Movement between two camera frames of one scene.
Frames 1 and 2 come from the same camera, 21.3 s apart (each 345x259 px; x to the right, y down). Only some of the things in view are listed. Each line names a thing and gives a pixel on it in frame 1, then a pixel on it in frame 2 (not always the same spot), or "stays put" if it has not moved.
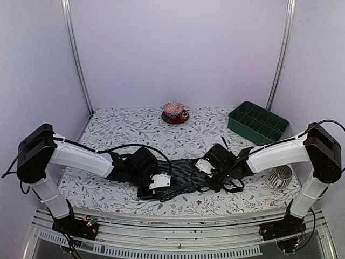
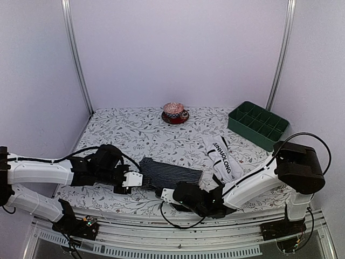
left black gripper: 145,196 → 122,191
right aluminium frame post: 290,13 stays put
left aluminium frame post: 66,8 stays put
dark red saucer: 183,118 stays put
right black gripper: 216,188 → 186,183
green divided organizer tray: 256,124 stays put
